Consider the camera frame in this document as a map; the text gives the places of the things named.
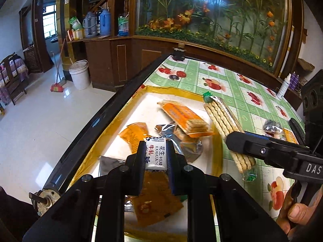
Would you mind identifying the person's right hand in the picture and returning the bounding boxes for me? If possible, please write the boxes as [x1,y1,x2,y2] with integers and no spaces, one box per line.
[276,181,323,235]

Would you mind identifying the white foam box yellow tape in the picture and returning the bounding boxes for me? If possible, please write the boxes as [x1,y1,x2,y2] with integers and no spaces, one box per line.
[68,85,224,242]

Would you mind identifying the glass flower display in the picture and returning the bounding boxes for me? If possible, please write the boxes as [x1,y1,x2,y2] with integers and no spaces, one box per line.
[135,0,293,75]

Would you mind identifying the white spray bottle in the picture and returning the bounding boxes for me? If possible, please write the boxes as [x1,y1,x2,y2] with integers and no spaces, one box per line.
[276,73,290,100]

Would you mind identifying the dark wooden chair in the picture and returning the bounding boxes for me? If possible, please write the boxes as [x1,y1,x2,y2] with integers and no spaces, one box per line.
[0,52,28,106]

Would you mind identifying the yellow snack packet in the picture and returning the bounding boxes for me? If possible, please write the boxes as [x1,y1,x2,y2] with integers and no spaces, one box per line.
[281,128,301,145]

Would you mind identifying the small orange snack packet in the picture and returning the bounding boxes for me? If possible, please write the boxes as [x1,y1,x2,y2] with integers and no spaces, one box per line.
[119,122,149,145]

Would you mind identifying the window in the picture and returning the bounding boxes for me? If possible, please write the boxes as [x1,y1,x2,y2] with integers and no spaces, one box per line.
[42,4,57,39]

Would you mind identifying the brown woven basket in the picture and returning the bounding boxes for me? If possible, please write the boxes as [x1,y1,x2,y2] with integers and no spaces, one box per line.
[24,47,42,73]

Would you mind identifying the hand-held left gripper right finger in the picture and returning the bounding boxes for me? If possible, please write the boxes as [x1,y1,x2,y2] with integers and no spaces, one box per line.
[165,141,288,242]

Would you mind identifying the grey thermos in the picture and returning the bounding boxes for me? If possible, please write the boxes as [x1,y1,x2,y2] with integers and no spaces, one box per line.
[83,11,98,37]

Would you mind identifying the dark silver foil packet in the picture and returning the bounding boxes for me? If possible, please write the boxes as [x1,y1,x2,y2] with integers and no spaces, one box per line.
[98,155,127,179]

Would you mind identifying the wooden cabinet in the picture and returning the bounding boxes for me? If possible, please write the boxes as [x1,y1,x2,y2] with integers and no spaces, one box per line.
[57,0,307,99]

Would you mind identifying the small dark jar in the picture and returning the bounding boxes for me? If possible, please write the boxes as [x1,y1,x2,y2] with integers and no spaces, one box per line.
[172,47,187,61]

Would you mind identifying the large orange cracker packet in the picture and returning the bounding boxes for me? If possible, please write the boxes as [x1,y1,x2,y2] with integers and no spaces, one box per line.
[157,100,215,139]

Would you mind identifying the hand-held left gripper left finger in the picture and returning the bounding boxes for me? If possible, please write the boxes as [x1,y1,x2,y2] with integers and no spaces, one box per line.
[23,141,148,242]

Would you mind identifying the white plastic bucket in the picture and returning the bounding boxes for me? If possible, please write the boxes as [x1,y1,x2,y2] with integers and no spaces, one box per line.
[69,60,91,91]

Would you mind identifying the blue thermos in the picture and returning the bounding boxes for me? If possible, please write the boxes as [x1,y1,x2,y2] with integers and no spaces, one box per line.
[99,8,111,36]

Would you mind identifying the clear cracker packet green ends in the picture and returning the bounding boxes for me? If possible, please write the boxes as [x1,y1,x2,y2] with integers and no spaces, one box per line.
[202,91,258,182]

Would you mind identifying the small white candy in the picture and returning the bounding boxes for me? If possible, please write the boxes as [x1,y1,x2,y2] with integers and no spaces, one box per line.
[144,136,167,172]

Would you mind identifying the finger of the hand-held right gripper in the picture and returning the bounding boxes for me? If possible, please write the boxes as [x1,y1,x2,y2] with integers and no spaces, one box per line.
[225,131,307,168]
[244,130,311,149]

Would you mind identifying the green white bag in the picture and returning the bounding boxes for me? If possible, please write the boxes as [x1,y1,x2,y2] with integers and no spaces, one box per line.
[69,16,83,31]

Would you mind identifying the orange packet round brown logo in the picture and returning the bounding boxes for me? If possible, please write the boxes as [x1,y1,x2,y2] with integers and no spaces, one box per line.
[131,171,185,228]

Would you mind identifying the brown rock ornament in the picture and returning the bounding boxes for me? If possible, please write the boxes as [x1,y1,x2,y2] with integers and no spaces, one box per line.
[297,58,315,71]

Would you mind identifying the orange box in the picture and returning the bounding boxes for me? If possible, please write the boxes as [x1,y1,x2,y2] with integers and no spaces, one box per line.
[67,28,85,41]

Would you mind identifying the checked purple cloth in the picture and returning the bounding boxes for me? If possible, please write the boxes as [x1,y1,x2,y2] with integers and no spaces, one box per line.
[0,58,28,101]

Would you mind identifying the black glasses case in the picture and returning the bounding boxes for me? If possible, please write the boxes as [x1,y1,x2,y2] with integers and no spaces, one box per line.
[288,118,306,144]

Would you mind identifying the red broom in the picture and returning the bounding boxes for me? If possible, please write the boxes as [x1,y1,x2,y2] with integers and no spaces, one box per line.
[50,37,67,92]

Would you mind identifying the clear packet of dark seeds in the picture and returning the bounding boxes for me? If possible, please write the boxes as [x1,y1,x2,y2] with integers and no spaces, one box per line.
[261,120,283,139]

